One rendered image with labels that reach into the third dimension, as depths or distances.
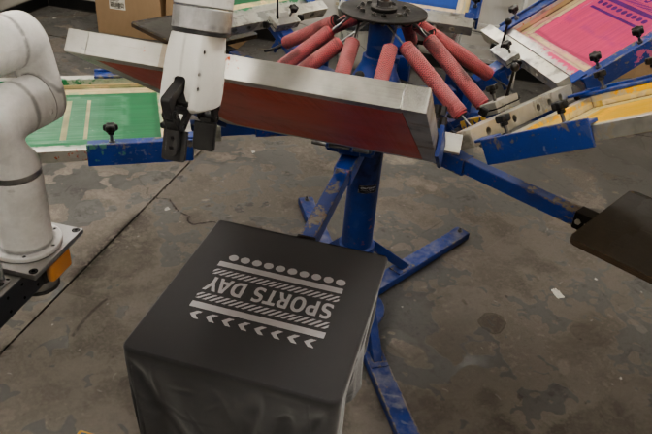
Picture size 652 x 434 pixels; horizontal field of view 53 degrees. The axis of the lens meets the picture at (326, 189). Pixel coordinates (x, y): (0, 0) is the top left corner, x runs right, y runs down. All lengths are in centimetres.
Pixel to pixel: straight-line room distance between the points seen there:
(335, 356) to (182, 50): 74
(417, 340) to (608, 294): 102
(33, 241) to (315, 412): 61
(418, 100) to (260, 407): 70
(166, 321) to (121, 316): 148
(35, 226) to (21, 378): 149
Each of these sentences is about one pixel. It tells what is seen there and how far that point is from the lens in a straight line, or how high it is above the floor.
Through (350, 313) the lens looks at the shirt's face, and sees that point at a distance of 145.
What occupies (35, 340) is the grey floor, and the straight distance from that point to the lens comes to 288.
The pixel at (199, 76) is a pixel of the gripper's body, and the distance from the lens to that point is 84.
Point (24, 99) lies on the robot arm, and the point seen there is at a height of 143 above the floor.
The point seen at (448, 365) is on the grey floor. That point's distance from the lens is 275.
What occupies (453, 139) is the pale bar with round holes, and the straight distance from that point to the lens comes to 177.
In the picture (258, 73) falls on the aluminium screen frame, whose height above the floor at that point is 154.
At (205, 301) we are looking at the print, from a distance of 146.
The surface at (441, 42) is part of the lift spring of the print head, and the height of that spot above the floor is 122.
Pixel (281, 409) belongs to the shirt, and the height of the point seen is 89.
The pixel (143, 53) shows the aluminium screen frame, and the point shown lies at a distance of 108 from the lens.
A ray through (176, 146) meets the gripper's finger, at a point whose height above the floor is 152.
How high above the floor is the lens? 190
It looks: 31 degrees down
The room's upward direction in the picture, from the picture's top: 5 degrees clockwise
